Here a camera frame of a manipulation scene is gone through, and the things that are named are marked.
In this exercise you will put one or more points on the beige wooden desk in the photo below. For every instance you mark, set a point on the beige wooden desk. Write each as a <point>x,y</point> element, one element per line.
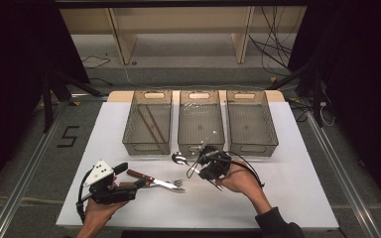
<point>178,20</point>

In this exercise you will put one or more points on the black curtain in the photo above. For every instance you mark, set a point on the black curtain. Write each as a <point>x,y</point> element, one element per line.
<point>10,66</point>
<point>363,66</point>

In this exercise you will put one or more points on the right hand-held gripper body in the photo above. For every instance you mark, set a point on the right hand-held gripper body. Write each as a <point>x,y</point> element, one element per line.
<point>216,167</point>

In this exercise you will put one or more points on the aluminium floor rail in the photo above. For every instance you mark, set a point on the aluminium floor rail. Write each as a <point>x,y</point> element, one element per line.
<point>344,172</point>
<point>26,180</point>

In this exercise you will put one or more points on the white wall plug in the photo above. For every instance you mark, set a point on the white wall plug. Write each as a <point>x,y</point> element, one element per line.
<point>323,104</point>

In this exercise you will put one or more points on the white table mat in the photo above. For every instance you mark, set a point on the white table mat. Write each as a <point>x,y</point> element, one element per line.
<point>105,148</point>

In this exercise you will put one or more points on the black metal stand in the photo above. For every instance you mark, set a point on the black metal stand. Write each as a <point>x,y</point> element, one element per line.
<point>48,105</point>
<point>316,95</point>

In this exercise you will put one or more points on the person's right hand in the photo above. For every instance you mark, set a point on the person's right hand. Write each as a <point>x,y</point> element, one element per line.
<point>241,180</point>

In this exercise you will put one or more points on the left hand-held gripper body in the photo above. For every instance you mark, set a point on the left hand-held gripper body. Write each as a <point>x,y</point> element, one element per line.
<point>100,172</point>

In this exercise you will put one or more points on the smoky clear plastic bin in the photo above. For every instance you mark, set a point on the smoky clear plastic bin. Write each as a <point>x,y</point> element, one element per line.
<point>251,125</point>
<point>200,125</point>
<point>149,124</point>

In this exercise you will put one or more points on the steel spoon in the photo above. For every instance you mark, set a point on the steel spoon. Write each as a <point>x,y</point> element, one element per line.
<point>178,158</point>

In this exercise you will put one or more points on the person's left hand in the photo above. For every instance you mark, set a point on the person's left hand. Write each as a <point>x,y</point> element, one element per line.
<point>97,214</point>

